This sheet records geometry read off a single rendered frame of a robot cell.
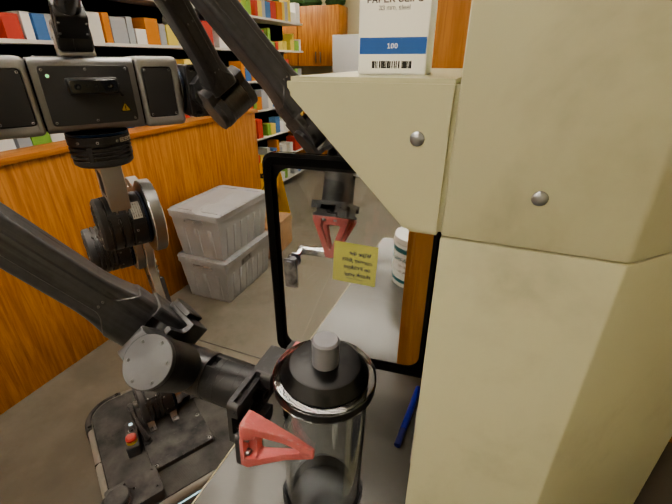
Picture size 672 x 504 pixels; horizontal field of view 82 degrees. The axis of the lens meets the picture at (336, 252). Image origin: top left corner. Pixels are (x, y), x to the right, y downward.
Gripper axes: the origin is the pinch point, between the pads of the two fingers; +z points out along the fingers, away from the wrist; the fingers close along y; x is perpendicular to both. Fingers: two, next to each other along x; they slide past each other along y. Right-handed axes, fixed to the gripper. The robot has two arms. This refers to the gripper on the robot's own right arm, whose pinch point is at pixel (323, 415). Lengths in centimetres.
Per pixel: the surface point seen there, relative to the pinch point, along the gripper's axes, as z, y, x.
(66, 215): -179, 98, 48
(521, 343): 15.6, -3.2, -18.9
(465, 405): 13.3, -3.2, -11.4
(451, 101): 7.6, -2.9, -34.4
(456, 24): 4, 34, -40
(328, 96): -0.3, -2.6, -33.9
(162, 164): -177, 166, 38
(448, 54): 3, 34, -37
